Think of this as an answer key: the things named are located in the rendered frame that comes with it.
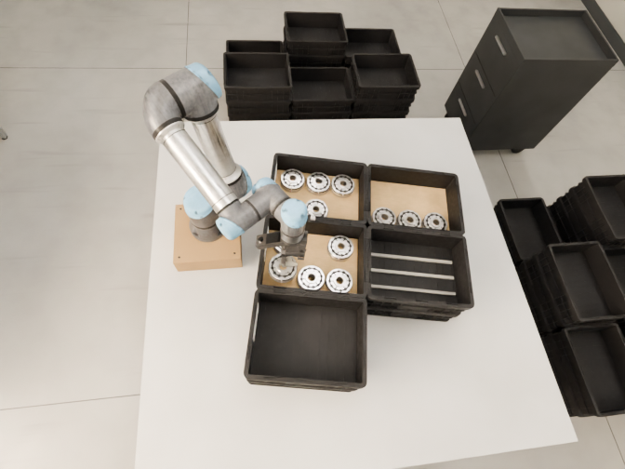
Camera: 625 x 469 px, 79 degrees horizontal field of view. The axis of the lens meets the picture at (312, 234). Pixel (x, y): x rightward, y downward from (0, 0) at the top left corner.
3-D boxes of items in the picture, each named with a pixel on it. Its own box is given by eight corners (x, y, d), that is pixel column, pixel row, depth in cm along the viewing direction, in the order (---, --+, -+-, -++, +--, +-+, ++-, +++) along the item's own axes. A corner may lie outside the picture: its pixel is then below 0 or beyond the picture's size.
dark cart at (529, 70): (451, 160, 289) (521, 59, 208) (436, 114, 308) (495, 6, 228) (525, 157, 297) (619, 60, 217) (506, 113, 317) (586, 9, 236)
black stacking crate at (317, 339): (245, 381, 130) (243, 378, 120) (256, 298, 144) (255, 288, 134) (358, 391, 133) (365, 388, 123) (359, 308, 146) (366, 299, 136)
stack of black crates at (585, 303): (569, 335, 220) (635, 316, 180) (522, 340, 216) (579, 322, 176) (543, 271, 238) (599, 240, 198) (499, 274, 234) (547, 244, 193)
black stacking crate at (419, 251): (360, 307, 146) (367, 298, 136) (361, 238, 160) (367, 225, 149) (459, 316, 149) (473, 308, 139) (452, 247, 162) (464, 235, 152)
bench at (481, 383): (179, 478, 183) (131, 508, 121) (188, 195, 252) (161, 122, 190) (485, 435, 206) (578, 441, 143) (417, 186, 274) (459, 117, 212)
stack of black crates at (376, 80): (345, 137, 270) (359, 87, 229) (339, 105, 282) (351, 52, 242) (399, 135, 275) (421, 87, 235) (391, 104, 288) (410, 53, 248)
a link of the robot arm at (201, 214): (182, 212, 147) (173, 194, 135) (210, 194, 151) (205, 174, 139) (201, 234, 144) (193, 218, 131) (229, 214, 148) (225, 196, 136)
